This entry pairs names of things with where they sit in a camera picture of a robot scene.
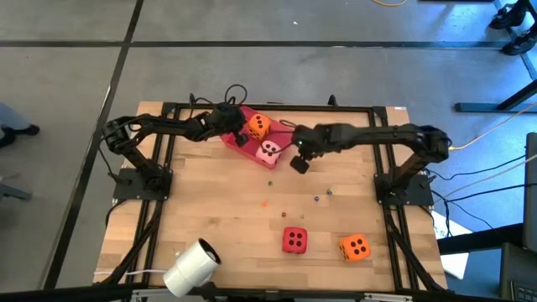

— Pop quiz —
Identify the black floor bar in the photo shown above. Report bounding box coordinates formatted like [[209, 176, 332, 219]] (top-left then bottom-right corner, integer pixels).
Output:
[[435, 223, 525, 256]]

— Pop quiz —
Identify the black desk leg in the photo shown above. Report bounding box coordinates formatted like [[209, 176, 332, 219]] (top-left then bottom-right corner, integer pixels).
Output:
[[455, 78, 537, 113]]

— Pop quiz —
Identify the black computer tower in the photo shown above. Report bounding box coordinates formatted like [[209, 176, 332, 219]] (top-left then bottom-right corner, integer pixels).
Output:
[[522, 132, 537, 253]]

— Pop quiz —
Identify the white cable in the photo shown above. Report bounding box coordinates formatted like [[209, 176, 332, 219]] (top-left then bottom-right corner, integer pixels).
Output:
[[94, 268, 169, 278]]

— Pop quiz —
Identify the large pink foam die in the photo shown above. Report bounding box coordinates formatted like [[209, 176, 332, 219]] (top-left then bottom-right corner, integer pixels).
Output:
[[255, 139, 283, 165]]

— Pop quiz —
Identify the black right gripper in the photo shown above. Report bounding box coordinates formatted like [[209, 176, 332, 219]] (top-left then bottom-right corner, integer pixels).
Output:
[[289, 123, 337, 175]]

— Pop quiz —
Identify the large orange foam die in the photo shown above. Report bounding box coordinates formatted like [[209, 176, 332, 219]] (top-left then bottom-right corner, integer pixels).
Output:
[[246, 113, 273, 142], [338, 233, 372, 263]]

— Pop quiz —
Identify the white paper sheet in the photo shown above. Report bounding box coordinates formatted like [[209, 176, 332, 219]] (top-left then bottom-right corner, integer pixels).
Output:
[[430, 209, 474, 281]]

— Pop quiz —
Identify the black floor cable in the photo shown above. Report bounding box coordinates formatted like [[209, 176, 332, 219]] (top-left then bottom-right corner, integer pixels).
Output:
[[431, 183, 537, 205]]

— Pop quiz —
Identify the grey chair leg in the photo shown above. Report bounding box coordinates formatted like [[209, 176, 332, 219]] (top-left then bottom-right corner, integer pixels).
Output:
[[0, 173, 33, 202]]

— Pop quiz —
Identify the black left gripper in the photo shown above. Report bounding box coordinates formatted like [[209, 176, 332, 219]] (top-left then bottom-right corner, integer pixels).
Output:
[[205, 102, 249, 148]]

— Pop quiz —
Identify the black table frame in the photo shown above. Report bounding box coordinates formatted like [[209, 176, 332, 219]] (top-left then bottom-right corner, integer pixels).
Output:
[[109, 102, 449, 294]]

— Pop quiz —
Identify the large red foam die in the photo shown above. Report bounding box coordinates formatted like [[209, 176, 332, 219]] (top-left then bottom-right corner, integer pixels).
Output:
[[281, 226, 308, 255]]

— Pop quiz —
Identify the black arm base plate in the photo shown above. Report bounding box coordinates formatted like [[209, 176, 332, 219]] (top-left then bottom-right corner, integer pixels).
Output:
[[112, 167, 173, 201], [374, 173, 435, 206]]

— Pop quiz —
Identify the pink translucent plastic bin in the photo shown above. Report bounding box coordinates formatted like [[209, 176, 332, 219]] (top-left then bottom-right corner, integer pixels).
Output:
[[221, 105, 295, 170]]

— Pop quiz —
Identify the black case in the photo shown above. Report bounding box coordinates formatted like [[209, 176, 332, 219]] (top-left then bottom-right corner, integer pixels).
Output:
[[498, 242, 537, 302]]

